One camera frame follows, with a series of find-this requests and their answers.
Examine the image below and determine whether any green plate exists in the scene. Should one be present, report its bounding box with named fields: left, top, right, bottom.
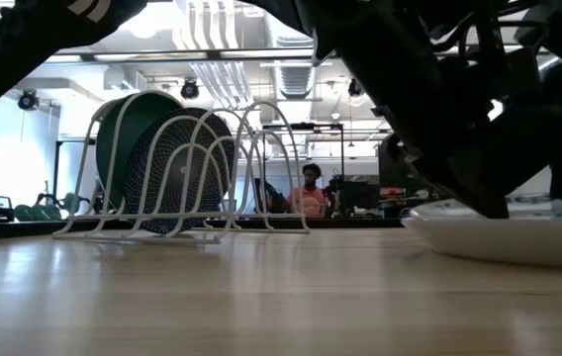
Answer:
left=95, top=91, right=186, bottom=214

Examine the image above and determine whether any black metal frame stand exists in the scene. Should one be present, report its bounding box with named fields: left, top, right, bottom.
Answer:
left=52, top=137, right=97, bottom=214
left=260, top=122, right=346, bottom=219

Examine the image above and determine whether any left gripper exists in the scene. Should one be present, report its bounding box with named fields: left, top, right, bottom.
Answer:
left=332, top=14, right=562, bottom=219

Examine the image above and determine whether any person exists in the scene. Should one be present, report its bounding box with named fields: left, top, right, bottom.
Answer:
left=285, top=162, right=331, bottom=219

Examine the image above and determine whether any black metal rig frame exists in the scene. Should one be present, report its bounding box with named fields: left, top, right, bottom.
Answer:
left=0, top=217, right=406, bottom=243

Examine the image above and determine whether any white wire dish rack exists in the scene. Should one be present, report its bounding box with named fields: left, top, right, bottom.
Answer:
left=52, top=90, right=311, bottom=246

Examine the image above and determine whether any plain white plate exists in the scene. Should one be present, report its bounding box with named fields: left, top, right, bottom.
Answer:
left=402, top=215, right=562, bottom=271

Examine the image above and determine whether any silver ribbed ventilation duct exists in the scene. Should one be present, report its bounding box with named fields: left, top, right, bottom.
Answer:
left=274, top=37, right=323, bottom=100

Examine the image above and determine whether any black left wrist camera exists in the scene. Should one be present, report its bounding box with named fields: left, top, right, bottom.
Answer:
left=503, top=46, right=542, bottom=100

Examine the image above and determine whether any green round bag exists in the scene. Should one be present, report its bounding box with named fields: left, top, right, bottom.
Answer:
left=13, top=201, right=63, bottom=223

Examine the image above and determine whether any blue net-patterned plate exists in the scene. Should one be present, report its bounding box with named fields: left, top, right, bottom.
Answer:
left=123, top=107, right=236, bottom=235

